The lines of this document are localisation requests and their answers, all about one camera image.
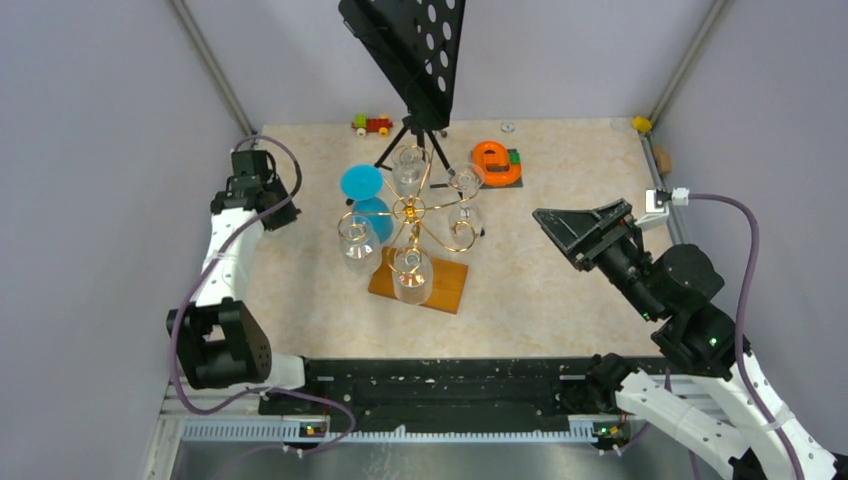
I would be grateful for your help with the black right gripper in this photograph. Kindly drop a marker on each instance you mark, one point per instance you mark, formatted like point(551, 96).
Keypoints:
point(572, 227)

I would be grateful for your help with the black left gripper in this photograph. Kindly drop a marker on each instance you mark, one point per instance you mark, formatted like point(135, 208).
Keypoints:
point(286, 216)

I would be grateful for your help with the clear wine glass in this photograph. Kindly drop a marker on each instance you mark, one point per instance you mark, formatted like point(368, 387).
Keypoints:
point(409, 168)
point(465, 217)
point(359, 244)
point(412, 274)

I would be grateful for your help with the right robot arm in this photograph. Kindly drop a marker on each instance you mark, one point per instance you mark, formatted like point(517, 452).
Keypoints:
point(758, 436)

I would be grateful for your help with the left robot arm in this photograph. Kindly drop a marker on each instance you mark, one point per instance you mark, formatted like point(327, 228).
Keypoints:
point(220, 343)

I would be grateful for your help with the blue plastic wine glass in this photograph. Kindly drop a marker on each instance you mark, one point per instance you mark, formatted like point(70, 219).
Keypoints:
point(362, 184)

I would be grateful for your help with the orange tape dispenser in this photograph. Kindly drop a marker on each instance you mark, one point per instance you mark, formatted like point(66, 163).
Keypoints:
point(501, 166)

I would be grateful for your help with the colourful toy train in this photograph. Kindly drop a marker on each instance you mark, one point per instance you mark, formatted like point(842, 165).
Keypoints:
point(364, 125)

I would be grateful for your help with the yellow corner clamp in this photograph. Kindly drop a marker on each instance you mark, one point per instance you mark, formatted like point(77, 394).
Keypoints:
point(642, 124)

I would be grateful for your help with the black music stand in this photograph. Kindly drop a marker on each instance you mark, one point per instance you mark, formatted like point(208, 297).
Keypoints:
point(416, 46)

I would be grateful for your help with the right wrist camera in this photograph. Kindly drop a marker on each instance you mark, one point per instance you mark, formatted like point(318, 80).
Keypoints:
point(659, 203)

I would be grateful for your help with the gold wire glass rack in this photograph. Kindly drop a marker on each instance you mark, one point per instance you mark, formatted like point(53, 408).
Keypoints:
point(409, 213)

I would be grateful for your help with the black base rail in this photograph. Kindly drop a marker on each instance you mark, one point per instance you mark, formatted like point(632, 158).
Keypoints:
point(446, 396)

